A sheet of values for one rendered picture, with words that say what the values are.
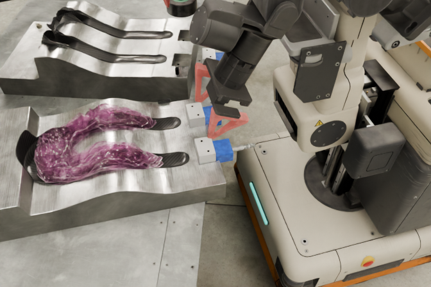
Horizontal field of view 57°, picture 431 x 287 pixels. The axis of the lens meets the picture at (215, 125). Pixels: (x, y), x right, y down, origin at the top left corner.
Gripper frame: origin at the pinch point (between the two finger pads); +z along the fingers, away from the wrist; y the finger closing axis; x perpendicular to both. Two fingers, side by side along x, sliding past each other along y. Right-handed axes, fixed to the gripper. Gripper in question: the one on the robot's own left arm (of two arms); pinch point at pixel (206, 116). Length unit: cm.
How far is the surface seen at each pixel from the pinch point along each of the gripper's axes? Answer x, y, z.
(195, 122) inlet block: 5.6, -10.6, 11.2
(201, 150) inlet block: 4.3, -1.4, 10.6
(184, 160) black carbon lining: 2.5, -2.0, 15.0
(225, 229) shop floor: 57, -27, 83
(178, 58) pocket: 6.3, -34.0, 10.7
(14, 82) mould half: -30, -39, 33
